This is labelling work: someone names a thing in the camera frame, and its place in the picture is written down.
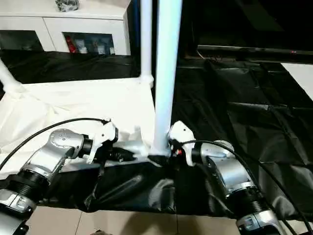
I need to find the white plastic table top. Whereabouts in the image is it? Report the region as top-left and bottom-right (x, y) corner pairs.
(0, 75), (172, 181)

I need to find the black plastic mat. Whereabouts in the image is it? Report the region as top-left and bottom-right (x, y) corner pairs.
(0, 47), (313, 218)

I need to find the red carton behind glass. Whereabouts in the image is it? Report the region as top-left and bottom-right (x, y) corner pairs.
(67, 36), (76, 53)

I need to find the white glass-door cabinet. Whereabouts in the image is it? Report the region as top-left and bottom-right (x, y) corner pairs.
(0, 0), (132, 56)

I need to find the white flat board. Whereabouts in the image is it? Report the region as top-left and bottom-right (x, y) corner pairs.
(280, 62), (313, 101)

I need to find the grey object on cabinet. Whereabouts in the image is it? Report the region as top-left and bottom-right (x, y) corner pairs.
(55, 0), (80, 12)

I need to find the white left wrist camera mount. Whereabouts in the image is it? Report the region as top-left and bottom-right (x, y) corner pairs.
(87, 119), (119, 164)

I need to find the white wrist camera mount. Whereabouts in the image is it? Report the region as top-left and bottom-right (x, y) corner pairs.
(87, 119), (119, 164)
(168, 120), (196, 167)

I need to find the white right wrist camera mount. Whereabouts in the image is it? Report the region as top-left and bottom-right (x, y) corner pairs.
(168, 120), (196, 167)

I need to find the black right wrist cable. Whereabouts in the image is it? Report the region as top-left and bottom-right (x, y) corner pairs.
(172, 140), (311, 235)

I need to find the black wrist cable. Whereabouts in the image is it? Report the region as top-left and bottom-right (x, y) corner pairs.
(0, 117), (111, 169)
(172, 140), (311, 235)

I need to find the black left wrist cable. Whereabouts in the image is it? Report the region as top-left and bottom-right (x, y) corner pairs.
(0, 117), (111, 169)

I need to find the blue vertical post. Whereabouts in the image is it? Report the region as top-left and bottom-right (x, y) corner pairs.
(132, 0), (142, 56)

